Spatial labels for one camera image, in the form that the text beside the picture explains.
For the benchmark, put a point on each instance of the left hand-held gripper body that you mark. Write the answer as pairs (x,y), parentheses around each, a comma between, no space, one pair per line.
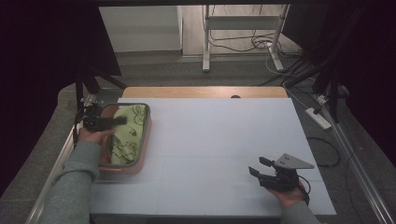
(95,119)

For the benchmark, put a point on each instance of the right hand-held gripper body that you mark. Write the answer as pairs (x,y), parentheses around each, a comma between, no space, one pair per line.
(281,179)

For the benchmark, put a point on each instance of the green printed baby romper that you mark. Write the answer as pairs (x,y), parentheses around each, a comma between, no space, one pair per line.
(127,133)

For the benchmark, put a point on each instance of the pink plastic basket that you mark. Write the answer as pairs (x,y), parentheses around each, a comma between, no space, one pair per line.
(140,140)

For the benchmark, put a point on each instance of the person's left hand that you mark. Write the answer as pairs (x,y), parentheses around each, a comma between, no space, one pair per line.
(91,136)

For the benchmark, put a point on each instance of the person's right hand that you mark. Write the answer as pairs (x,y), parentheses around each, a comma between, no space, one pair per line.
(289,197)

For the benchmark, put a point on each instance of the black metal stand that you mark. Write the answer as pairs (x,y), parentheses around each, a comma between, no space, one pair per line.
(334,99)
(80,93)

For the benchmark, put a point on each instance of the white board table cover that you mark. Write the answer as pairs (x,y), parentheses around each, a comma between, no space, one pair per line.
(218,140)

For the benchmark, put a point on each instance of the white power strip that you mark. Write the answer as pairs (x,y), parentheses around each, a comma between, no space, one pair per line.
(318,118)

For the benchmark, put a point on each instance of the dark curtain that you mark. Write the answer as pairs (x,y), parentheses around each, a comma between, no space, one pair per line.
(373,77)
(37,77)

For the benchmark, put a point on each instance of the white plug adapter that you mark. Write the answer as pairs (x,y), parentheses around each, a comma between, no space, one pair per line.
(322,99)

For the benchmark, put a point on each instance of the white panel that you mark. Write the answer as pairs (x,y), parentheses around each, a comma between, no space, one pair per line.
(140,28)

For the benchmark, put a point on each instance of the aluminium floor rail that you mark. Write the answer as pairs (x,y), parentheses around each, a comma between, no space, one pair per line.
(59,161)
(361,174)

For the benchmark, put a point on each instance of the white metal stand frame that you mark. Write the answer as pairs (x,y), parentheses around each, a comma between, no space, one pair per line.
(239,22)

